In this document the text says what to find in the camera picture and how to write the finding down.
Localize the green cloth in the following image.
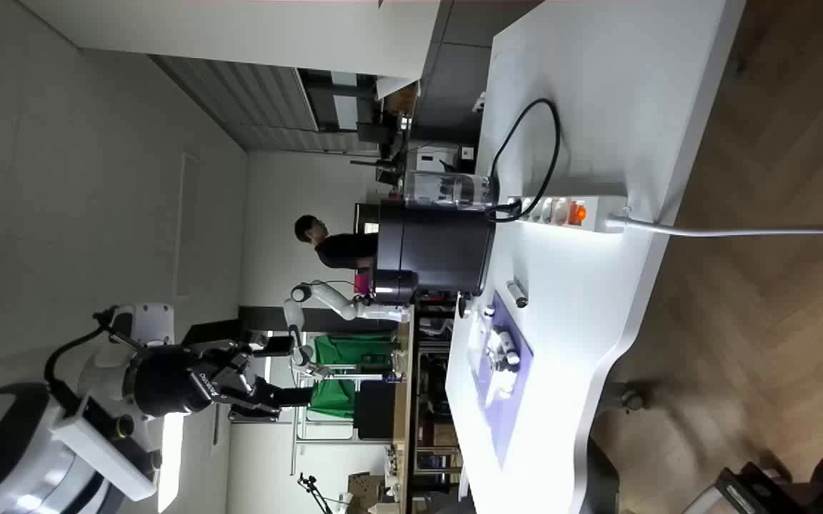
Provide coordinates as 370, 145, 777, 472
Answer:
307, 332, 397, 422

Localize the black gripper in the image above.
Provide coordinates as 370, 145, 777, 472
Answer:
203, 347, 316, 418

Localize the black power cable with plug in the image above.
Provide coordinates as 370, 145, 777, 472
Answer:
486, 95, 564, 225

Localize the white power strip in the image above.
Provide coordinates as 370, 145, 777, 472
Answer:
512, 191, 627, 231

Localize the person in black shirt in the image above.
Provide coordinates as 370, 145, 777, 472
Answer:
292, 212, 376, 274

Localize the clear plastic container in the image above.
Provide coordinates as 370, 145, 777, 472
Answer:
477, 317, 534, 382

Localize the purple mat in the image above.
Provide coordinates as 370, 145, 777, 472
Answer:
467, 292, 536, 472

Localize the silver coffee machine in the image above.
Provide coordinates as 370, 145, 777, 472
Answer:
399, 141, 482, 208

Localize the black box monitor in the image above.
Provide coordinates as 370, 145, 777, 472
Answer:
350, 381, 397, 442

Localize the wooden shelf rack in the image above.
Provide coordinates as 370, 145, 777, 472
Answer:
387, 302, 423, 514

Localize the white cable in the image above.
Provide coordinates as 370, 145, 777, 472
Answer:
603, 182, 823, 281

